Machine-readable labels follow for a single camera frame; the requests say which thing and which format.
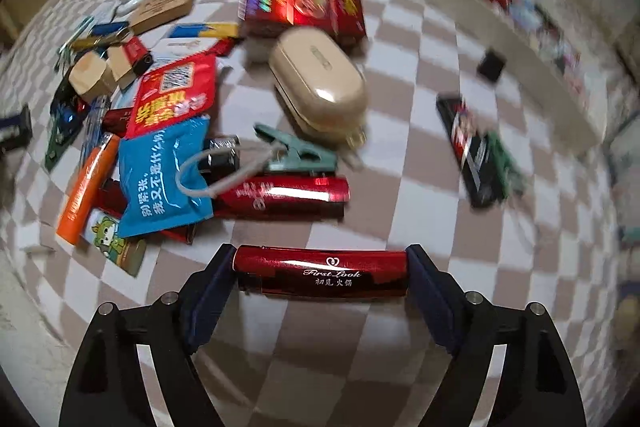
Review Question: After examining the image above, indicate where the red metallic lighter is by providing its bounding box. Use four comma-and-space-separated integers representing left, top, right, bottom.
213, 174, 350, 221
232, 245, 409, 300

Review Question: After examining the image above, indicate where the white tray of lighters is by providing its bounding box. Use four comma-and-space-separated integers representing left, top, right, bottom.
424, 0, 606, 155

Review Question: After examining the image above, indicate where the green cartoon lighter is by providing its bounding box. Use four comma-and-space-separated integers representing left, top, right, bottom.
82, 209, 146, 277

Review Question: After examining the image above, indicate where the wooden engraved block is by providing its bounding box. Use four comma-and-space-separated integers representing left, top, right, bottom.
129, 0, 194, 35

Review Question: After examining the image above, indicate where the blue transparent lighter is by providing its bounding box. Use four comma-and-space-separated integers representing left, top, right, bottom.
79, 95, 111, 168

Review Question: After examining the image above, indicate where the beige earbuds case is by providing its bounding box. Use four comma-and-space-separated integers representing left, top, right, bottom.
268, 26, 368, 148

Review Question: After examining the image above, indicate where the black red lighter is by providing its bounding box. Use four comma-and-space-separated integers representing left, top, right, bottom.
436, 93, 504, 209

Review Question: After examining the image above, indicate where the red tissue packet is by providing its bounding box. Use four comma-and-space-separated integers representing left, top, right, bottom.
125, 52, 216, 140

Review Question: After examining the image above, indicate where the oval wooden box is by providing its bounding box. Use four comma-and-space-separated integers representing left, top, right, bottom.
68, 51, 116, 103

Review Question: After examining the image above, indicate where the blue metallic lighter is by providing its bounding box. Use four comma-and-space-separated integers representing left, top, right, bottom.
90, 20, 129, 37

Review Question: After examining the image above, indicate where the orange lighter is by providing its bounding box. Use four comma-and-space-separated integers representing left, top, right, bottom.
56, 133, 120, 245

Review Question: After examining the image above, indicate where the checkered bed sheet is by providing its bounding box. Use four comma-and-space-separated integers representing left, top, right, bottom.
1, 0, 634, 426

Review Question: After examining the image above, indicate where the red cigarette box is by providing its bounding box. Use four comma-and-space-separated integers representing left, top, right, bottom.
238, 0, 367, 48

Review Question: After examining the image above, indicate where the small black cube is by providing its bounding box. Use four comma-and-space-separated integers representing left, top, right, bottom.
476, 48, 506, 83

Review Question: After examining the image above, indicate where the green clip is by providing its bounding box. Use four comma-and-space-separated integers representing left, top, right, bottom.
254, 124, 337, 176

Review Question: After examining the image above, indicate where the blue tissue packet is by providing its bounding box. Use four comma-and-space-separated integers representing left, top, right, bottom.
118, 116, 213, 237

